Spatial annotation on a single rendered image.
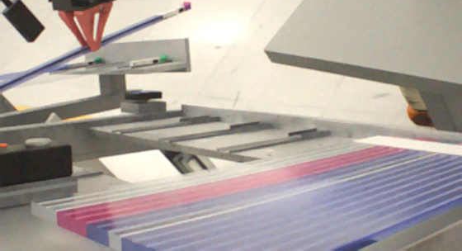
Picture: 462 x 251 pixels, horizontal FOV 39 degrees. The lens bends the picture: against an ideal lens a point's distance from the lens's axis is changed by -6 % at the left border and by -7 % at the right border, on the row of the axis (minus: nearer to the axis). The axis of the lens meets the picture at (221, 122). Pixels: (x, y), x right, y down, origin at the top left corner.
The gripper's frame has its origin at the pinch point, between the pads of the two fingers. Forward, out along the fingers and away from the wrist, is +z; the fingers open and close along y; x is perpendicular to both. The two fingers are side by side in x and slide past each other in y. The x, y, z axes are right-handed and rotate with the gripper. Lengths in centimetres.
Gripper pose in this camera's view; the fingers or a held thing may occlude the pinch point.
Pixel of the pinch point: (91, 45)
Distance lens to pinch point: 105.3
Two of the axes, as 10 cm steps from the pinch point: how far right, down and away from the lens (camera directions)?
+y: 8.2, 1.3, -5.6
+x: 5.6, -3.8, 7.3
